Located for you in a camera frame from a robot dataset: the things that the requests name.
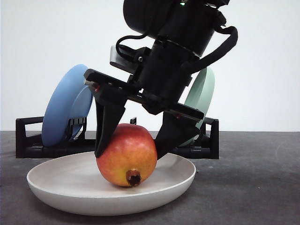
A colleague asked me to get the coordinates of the black sleeved cable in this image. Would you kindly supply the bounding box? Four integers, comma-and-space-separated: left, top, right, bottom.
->
190, 26, 238, 74

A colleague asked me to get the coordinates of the red orange pomegranate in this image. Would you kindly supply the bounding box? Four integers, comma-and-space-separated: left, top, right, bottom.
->
96, 123, 158, 187

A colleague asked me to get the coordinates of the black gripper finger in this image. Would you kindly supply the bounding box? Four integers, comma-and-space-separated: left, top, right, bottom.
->
94, 96, 127, 158
156, 112, 199, 159

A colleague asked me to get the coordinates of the blue plate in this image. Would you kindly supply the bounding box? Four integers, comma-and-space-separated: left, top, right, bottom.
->
42, 64, 94, 147

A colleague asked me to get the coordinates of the white plate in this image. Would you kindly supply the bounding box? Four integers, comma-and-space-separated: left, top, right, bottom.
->
26, 152, 196, 216

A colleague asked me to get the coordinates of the green plate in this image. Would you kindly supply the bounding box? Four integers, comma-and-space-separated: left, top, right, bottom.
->
184, 67, 216, 129

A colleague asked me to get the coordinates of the black plastic dish rack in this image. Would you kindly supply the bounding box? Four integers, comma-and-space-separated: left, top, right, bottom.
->
15, 116, 220, 160

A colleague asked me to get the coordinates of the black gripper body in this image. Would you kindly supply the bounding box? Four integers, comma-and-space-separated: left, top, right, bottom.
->
84, 39, 204, 121

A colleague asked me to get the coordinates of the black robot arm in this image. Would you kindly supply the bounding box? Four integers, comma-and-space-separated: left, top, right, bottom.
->
84, 0, 231, 158

